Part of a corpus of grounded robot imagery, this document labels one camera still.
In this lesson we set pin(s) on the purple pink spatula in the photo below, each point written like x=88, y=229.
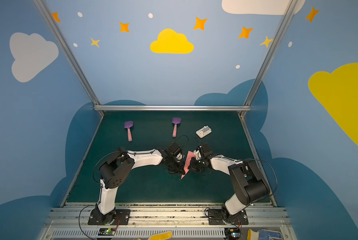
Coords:
x=128, y=125
x=175, y=121

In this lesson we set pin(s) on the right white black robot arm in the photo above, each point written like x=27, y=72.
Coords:
x=248, y=182

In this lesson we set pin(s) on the green circuit board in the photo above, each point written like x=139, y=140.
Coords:
x=232, y=234
x=107, y=231

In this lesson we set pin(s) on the right green circuit board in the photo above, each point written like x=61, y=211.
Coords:
x=232, y=234

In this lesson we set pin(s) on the blue white glove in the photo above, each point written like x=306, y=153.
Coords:
x=264, y=235

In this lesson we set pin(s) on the yellow glove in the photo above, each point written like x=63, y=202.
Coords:
x=161, y=236

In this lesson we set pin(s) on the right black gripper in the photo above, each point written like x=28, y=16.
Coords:
x=197, y=164

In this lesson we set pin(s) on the aluminium frame post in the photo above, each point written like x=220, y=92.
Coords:
x=278, y=36
x=47, y=15

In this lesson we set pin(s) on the aluminium front rail base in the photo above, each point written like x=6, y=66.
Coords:
x=187, y=221

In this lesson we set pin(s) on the left green circuit board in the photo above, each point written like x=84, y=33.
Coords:
x=107, y=231

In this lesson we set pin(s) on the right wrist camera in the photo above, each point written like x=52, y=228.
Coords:
x=197, y=155

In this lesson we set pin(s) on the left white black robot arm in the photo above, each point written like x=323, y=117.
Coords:
x=115, y=170

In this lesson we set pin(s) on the right aluminium frame post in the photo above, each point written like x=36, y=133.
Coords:
x=278, y=36

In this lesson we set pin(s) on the pink square paper sheet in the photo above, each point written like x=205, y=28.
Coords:
x=190, y=155

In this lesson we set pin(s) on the left purple pink spatula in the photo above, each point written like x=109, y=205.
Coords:
x=128, y=125

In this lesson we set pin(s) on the left aluminium frame post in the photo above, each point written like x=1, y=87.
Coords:
x=47, y=15

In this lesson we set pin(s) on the right purple pink spatula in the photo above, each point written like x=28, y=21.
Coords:
x=175, y=121

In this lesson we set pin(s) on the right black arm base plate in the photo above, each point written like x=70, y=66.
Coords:
x=222, y=217

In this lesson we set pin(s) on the white small plastic device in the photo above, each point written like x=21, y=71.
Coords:
x=201, y=133

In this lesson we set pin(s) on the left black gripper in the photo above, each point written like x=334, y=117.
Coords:
x=175, y=163

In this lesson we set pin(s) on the horizontal aluminium frame bar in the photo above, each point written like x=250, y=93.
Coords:
x=171, y=108

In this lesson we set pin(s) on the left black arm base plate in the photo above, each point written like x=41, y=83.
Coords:
x=115, y=217

